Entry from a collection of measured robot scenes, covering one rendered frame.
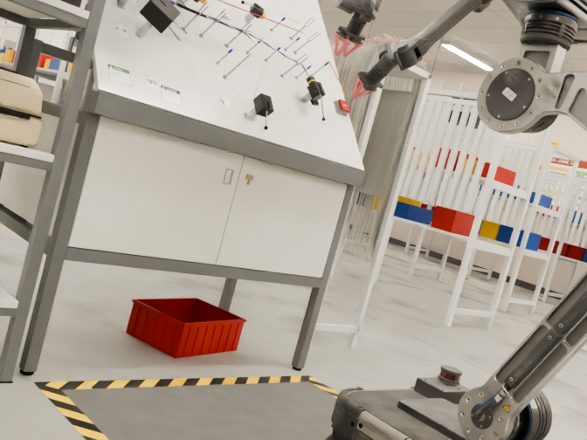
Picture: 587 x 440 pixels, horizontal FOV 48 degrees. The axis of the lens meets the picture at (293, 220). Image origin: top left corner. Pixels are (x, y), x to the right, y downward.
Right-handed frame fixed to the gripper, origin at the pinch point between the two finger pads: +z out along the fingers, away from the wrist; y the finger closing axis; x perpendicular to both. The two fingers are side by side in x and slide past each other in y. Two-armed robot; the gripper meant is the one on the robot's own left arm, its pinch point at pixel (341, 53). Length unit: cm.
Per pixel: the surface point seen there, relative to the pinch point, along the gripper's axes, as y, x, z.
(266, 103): 36.8, 7.9, 18.0
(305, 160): 14.2, 18.1, 35.0
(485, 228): -475, -45, 193
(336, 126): -14.0, 5.5, 28.4
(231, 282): -11, -1, 122
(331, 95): -20.0, -7.7, 22.2
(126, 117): 86, 2, 29
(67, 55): 70, -57, 42
